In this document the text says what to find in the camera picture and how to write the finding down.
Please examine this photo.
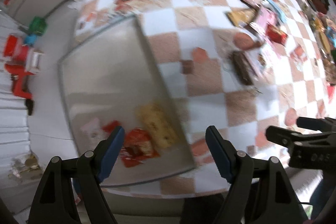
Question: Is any pink cranberry snack front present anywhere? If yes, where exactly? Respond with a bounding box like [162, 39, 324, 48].
[80, 118, 101, 139]

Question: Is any grey green storage tray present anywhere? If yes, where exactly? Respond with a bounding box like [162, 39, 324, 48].
[58, 15, 195, 188]

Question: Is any dark chocolate bar clear wrap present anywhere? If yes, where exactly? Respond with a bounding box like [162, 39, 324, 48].
[231, 51, 254, 86]

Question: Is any green plastic toy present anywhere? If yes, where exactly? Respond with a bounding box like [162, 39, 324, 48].
[29, 16, 48, 36]

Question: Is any pink foil snack packet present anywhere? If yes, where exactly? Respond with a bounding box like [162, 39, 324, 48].
[249, 6, 277, 35]

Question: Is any red patterned candy packet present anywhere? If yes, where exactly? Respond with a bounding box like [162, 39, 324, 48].
[265, 24, 288, 46]

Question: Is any red candy wrapper snack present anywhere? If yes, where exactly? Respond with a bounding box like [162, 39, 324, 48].
[102, 121, 161, 168]

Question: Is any yellow gold snack packet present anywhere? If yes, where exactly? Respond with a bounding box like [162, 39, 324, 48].
[226, 9, 256, 27]

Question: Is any light blue snack packet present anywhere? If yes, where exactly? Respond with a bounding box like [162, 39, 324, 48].
[262, 0, 287, 24]

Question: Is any red plastic stool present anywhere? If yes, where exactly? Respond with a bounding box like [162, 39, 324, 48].
[3, 34, 34, 100]

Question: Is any yellow cake bar packet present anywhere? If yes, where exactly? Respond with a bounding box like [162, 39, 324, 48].
[136, 102, 179, 149]

